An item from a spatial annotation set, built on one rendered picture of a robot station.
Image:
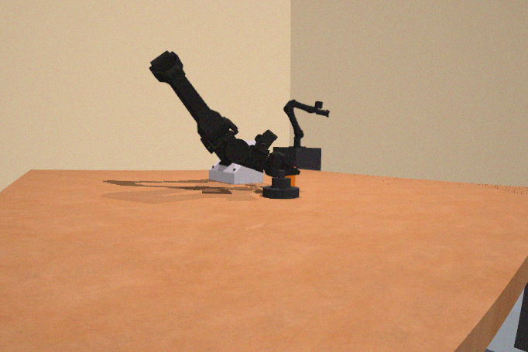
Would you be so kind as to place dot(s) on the orange knob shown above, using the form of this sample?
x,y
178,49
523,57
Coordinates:
x,y
293,180

